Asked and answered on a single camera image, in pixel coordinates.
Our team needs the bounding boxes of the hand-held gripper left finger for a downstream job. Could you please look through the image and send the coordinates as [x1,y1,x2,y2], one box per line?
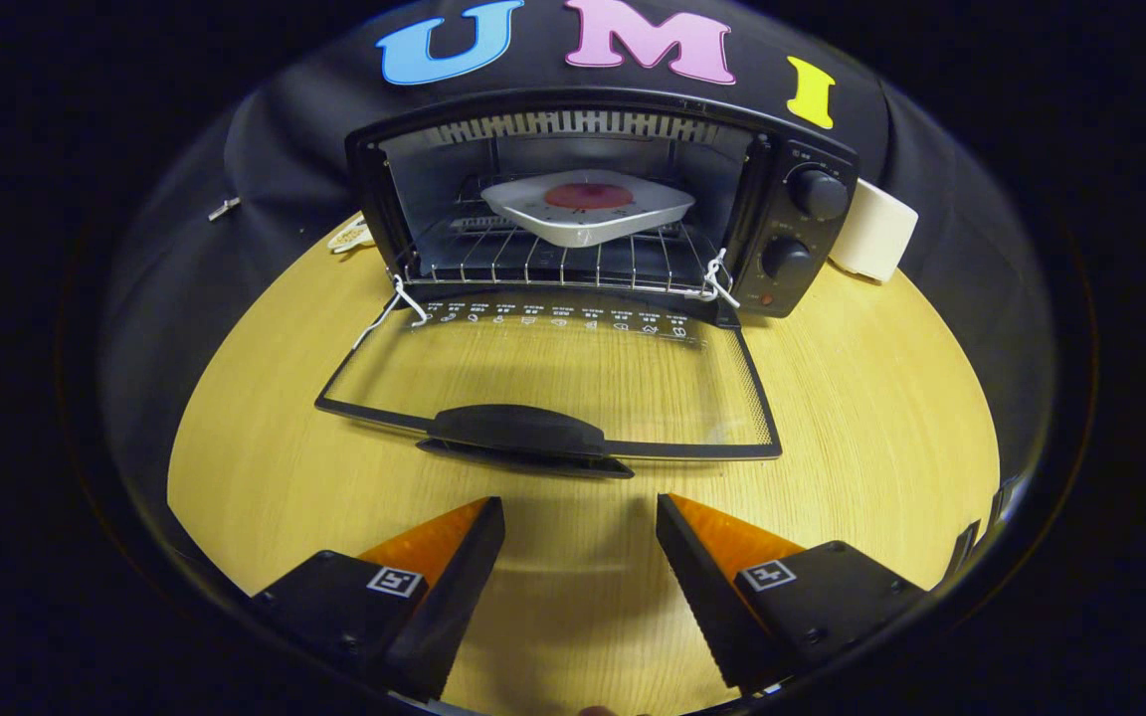
[253,496,506,703]

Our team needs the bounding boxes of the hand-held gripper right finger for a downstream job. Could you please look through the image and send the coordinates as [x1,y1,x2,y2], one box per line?
[656,492,928,695]

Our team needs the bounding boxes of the black toaster oven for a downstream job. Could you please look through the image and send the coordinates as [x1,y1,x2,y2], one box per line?
[314,88,860,480]

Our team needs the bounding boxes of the white square plate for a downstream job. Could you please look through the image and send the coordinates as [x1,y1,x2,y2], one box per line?
[480,169,696,249]

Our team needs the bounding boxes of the pink ham slice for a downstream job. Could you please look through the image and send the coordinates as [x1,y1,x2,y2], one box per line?
[544,182,635,211]

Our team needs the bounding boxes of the metal oven rack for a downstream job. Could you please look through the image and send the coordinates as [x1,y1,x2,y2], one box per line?
[399,214,733,299]

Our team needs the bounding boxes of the cream pop-up toaster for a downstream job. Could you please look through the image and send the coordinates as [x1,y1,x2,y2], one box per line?
[829,177,920,284]

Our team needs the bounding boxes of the small dish of snacks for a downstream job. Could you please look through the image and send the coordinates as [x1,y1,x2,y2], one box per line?
[327,217,375,254]

